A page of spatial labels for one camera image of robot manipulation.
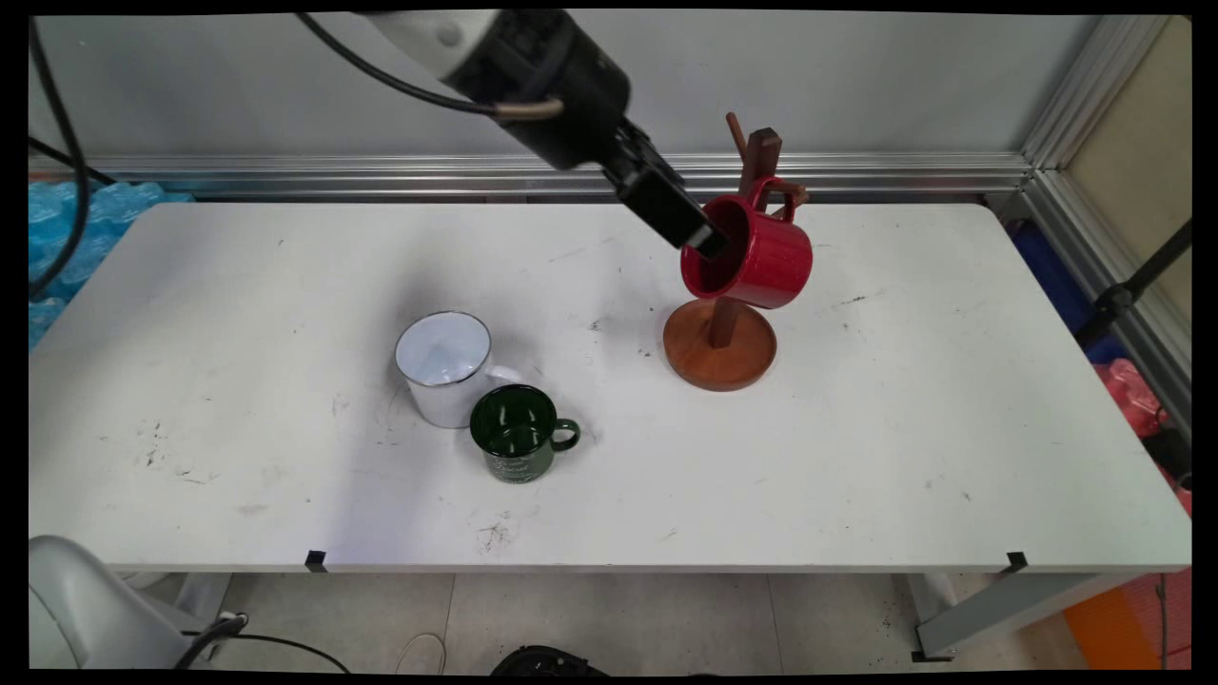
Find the black rounded floor object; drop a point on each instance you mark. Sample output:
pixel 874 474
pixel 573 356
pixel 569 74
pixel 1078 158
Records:
pixel 547 661

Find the orange floor box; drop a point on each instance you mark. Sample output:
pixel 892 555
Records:
pixel 1104 628

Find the red plastic bag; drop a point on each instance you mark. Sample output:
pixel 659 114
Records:
pixel 1132 395

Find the brown wooden mug tree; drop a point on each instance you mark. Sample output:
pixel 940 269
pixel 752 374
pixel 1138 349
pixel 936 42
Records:
pixel 718 366

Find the red enamel mug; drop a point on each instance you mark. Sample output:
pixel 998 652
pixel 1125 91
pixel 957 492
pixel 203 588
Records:
pixel 775 262

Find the white rounded machine housing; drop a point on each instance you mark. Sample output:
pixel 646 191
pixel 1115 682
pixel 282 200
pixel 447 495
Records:
pixel 76 609

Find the blue plastic box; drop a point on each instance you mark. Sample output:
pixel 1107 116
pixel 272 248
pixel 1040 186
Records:
pixel 1047 271

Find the horizontal aluminium frame rail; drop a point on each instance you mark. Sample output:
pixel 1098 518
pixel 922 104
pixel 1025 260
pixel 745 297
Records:
pixel 381 176

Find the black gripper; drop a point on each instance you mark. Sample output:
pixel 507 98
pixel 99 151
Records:
pixel 561 86

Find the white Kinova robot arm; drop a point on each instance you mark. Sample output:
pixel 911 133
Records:
pixel 419 33

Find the black table edge clip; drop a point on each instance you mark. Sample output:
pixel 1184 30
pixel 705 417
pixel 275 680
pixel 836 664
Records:
pixel 315 561
pixel 1016 561

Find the black tripod pole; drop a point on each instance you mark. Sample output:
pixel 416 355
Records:
pixel 1118 297

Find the dark green mug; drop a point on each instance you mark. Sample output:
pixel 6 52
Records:
pixel 519 466

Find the white enamel mug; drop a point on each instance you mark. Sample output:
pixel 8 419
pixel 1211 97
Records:
pixel 438 404

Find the grey table leg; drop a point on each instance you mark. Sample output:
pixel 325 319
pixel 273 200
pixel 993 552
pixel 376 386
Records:
pixel 999 609

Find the aluminium frame corner post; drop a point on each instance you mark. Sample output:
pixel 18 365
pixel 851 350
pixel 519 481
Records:
pixel 1094 86

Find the blue bubble wrap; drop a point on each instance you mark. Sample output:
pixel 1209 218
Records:
pixel 124 205

